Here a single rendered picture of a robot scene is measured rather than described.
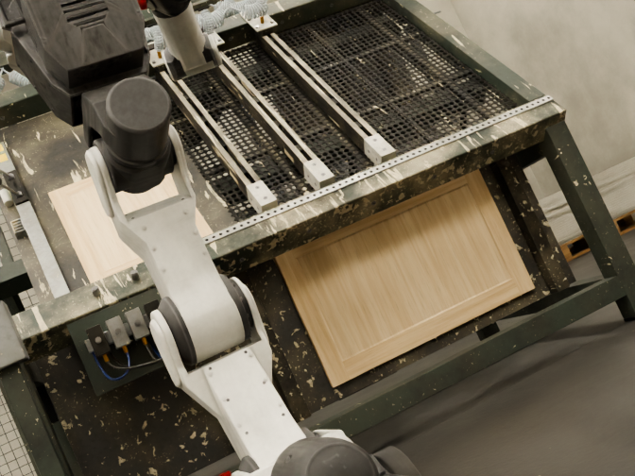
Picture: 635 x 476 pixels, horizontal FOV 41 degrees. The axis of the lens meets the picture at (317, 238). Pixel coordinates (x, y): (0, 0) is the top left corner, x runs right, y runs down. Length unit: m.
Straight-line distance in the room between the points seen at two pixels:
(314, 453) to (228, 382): 0.38
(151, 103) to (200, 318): 0.41
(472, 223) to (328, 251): 0.59
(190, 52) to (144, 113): 0.53
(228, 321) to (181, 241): 0.18
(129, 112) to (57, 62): 0.20
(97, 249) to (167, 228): 1.31
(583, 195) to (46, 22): 2.21
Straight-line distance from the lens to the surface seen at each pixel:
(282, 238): 2.84
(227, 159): 3.11
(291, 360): 3.06
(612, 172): 7.68
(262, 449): 1.56
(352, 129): 3.19
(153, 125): 1.50
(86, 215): 3.11
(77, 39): 1.66
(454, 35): 3.75
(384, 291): 3.15
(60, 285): 2.86
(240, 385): 1.62
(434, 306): 3.21
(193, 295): 1.63
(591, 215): 3.31
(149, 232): 1.66
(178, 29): 1.98
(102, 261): 2.92
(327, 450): 1.30
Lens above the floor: 0.55
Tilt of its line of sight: 4 degrees up
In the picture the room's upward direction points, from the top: 25 degrees counter-clockwise
